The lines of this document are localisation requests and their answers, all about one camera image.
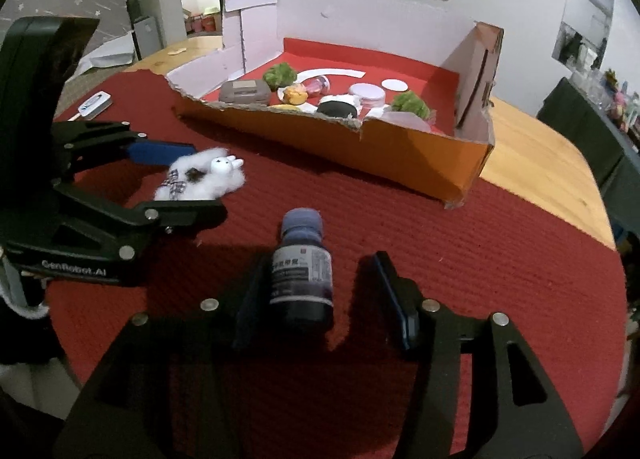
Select dark cloth covered table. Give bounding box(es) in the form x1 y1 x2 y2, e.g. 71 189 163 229
536 76 640 250

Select grey-brown small case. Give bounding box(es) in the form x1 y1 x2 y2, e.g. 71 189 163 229
218 80 271 104

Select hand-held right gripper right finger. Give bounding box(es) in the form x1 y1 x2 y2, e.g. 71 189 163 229
357 251 586 459

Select orange cardboard box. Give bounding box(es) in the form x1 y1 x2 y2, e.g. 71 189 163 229
165 0 505 210

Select wall mirror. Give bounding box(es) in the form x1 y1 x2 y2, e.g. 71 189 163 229
552 14 613 72

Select dark blue bottle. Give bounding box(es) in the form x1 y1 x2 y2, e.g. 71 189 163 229
270 208 335 335

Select white cord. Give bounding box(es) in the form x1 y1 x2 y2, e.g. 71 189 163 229
0 259 51 322

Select green fuzzy ball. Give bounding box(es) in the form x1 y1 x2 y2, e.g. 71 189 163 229
391 91 432 120
262 62 298 91

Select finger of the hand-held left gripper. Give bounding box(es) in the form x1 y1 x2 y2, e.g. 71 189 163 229
57 188 227 260
52 121 198 174

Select row of assorted bottles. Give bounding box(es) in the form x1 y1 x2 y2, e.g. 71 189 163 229
570 54 640 150

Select white fluffy rabbit plush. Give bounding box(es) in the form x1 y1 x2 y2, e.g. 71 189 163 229
152 149 247 202

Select pink small toy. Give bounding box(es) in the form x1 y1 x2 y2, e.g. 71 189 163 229
304 75 332 97

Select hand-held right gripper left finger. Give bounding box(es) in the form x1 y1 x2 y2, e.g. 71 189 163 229
52 254 271 459

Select red table mat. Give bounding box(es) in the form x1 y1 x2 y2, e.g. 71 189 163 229
42 66 628 459

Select grey bin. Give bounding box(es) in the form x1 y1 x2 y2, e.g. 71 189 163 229
131 15 163 60

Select red baskets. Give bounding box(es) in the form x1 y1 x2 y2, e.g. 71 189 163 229
184 9 222 34

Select white remote fob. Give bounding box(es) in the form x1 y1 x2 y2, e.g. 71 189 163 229
70 90 113 120

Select white round jar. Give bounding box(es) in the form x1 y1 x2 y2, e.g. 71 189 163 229
348 83 387 110

